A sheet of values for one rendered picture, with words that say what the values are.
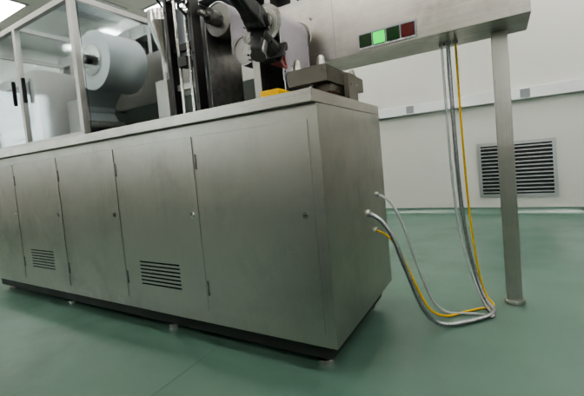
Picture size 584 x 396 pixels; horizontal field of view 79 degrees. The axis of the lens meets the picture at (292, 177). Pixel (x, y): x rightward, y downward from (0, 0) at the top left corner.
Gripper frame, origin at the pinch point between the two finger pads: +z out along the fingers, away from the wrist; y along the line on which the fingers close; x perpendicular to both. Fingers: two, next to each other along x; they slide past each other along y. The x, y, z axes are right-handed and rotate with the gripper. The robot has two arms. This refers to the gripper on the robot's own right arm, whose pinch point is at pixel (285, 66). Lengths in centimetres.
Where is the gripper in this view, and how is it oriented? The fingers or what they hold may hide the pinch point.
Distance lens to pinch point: 147.5
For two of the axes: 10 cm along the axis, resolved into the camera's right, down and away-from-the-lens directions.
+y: 8.6, -0.5, -5.1
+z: 4.8, 4.1, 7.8
